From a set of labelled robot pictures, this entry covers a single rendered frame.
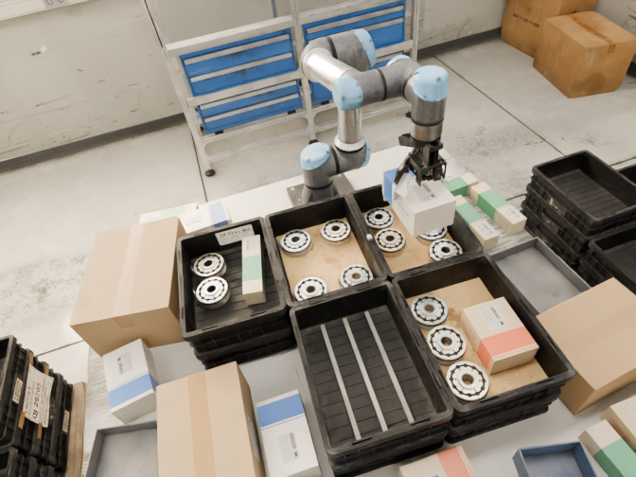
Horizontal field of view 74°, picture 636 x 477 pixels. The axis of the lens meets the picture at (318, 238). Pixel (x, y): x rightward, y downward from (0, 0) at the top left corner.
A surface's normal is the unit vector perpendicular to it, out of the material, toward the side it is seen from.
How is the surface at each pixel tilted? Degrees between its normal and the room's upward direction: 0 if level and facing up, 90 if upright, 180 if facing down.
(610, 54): 88
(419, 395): 0
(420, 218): 90
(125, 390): 0
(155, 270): 0
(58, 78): 90
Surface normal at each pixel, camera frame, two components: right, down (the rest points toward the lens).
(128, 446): -0.11, -0.68
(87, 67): 0.31, 0.67
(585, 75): 0.10, 0.72
